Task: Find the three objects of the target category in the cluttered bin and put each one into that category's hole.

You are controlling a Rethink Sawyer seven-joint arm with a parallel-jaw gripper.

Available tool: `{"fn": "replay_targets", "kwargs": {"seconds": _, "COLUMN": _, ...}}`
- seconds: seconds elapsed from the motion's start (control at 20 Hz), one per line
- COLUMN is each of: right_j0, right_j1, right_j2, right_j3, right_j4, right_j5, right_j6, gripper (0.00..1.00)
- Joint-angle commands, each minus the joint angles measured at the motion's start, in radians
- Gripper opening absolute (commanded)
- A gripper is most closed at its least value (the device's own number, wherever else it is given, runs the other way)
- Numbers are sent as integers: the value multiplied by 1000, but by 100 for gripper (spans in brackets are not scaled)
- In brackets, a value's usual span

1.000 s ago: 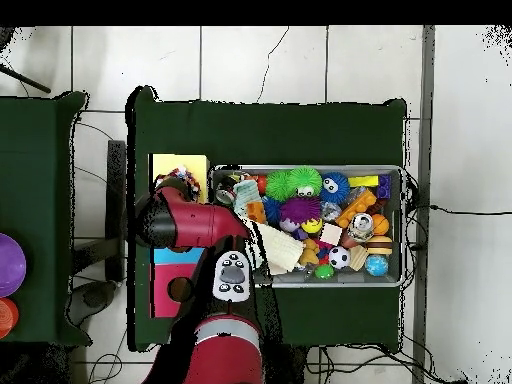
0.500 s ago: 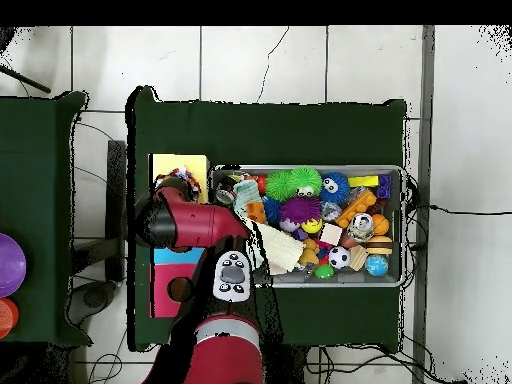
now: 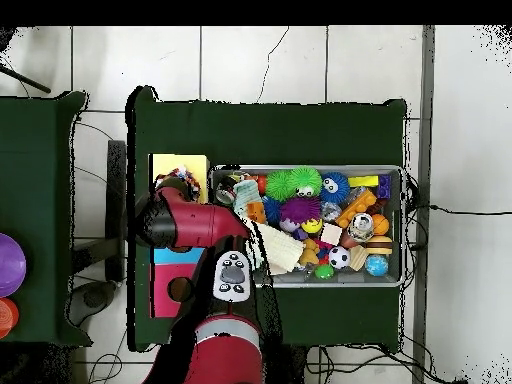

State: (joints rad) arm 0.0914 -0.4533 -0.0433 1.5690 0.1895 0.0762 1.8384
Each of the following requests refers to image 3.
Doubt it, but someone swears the cream knitted cloth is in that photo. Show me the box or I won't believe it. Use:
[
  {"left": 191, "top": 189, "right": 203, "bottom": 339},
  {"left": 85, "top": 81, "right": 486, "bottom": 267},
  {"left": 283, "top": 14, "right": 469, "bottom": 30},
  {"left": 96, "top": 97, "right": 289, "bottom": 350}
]
[{"left": 251, "top": 221, "right": 305, "bottom": 275}]

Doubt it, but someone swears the white cloth with coloured dots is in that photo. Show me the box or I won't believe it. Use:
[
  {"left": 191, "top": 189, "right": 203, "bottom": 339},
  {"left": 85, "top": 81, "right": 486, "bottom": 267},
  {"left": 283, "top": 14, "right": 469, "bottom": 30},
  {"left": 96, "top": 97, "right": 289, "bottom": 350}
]
[{"left": 155, "top": 165, "right": 201, "bottom": 201}]

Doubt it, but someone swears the wooden box with three holes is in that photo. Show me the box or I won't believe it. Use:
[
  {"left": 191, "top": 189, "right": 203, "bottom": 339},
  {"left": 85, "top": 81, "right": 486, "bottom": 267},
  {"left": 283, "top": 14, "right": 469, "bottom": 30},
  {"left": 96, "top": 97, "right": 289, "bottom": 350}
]
[{"left": 147, "top": 153, "right": 211, "bottom": 319}]

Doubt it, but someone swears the silver mesh bin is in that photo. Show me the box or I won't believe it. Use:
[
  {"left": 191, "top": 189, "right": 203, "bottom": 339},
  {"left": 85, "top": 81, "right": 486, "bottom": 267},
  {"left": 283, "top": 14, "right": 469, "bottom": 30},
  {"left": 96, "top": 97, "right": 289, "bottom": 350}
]
[{"left": 206, "top": 163, "right": 406, "bottom": 289}]

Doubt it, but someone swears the orange plastic building block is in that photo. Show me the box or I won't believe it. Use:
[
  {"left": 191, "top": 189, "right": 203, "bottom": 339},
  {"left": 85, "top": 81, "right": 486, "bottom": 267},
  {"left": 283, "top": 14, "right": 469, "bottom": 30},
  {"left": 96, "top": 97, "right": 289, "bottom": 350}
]
[{"left": 246, "top": 201, "right": 267, "bottom": 224}]

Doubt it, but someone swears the light blue knitted cloth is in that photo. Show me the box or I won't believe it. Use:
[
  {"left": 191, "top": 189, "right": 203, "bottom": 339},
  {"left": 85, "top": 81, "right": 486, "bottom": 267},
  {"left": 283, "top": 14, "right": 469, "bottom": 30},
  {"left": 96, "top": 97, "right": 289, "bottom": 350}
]
[{"left": 232, "top": 179, "right": 263, "bottom": 217}]

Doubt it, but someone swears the purple spiky toy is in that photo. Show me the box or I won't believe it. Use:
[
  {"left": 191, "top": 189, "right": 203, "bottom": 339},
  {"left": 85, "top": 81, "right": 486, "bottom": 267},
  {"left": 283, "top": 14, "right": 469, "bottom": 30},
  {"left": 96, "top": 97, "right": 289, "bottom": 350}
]
[{"left": 279, "top": 196, "right": 322, "bottom": 224}]

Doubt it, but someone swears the large green spiky ball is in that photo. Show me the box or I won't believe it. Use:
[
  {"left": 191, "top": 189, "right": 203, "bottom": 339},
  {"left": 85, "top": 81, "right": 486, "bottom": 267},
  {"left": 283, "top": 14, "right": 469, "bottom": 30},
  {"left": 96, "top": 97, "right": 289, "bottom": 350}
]
[{"left": 288, "top": 166, "right": 323, "bottom": 198}]

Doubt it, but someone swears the dark green table cloth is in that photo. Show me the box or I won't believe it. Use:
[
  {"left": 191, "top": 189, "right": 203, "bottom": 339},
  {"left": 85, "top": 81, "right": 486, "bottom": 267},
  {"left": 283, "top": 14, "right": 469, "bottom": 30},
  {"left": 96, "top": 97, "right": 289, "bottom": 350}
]
[
  {"left": 126, "top": 85, "right": 409, "bottom": 353},
  {"left": 0, "top": 90, "right": 93, "bottom": 347}
]

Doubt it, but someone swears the blue spiky ball with eyes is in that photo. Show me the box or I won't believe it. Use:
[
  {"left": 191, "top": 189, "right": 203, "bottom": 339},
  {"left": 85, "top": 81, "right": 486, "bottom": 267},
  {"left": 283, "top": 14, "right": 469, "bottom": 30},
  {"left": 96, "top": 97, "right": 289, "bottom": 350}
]
[{"left": 320, "top": 171, "right": 351, "bottom": 204}]

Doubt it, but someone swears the small soccer ball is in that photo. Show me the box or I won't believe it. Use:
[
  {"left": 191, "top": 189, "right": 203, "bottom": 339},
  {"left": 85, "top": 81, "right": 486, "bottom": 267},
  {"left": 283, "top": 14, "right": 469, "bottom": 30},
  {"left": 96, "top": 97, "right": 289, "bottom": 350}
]
[{"left": 328, "top": 245, "right": 352, "bottom": 270}]

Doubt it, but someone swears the long orange building block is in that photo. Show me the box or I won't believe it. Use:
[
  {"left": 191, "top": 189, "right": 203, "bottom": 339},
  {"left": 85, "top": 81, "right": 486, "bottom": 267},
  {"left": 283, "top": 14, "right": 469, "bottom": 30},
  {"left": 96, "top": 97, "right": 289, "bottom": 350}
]
[{"left": 335, "top": 189, "right": 378, "bottom": 228}]

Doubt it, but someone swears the silver drink can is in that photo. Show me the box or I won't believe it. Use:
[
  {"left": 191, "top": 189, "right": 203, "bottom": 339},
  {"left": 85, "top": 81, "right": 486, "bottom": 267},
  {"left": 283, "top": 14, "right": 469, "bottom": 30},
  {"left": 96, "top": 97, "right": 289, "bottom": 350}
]
[{"left": 347, "top": 212, "right": 375, "bottom": 243}]

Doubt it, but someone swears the orange toy basketball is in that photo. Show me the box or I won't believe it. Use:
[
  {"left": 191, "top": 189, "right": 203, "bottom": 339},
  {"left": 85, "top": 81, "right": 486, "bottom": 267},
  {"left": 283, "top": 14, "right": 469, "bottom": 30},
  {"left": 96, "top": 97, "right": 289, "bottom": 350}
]
[{"left": 371, "top": 213, "right": 390, "bottom": 236}]

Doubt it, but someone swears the black stand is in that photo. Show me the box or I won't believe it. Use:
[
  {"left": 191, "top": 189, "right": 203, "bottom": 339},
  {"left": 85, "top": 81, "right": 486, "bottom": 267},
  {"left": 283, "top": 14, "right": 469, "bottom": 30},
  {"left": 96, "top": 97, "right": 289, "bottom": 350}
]
[{"left": 65, "top": 139, "right": 128, "bottom": 327}]

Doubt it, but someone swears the purple bowl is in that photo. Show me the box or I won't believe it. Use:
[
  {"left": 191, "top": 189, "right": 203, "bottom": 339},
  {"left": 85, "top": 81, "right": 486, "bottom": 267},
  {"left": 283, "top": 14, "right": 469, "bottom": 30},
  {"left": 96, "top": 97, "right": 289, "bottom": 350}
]
[{"left": 0, "top": 232, "right": 27, "bottom": 298}]

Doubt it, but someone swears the black rod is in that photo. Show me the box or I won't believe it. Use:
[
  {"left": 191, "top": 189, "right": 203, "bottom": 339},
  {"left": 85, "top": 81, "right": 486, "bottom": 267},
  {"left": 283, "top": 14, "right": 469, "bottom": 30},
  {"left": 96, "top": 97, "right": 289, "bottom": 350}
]
[{"left": 0, "top": 63, "right": 52, "bottom": 94}]

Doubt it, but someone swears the orange ribbed disc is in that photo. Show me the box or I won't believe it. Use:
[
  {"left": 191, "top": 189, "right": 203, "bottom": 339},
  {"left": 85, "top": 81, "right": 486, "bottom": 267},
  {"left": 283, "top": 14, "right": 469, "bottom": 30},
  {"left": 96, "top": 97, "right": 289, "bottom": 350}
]
[{"left": 0, "top": 297, "right": 20, "bottom": 340}]

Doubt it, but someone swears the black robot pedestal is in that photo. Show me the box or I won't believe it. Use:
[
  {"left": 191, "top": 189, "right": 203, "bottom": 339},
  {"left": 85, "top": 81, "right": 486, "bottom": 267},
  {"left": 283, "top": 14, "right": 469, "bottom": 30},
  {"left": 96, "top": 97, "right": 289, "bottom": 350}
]
[{"left": 263, "top": 343, "right": 309, "bottom": 384}]

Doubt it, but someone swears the black cable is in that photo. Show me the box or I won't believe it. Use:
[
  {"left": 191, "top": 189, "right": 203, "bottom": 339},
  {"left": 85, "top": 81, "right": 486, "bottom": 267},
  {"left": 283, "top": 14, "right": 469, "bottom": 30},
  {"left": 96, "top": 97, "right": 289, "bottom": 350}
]
[{"left": 429, "top": 204, "right": 512, "bottom": 216}]

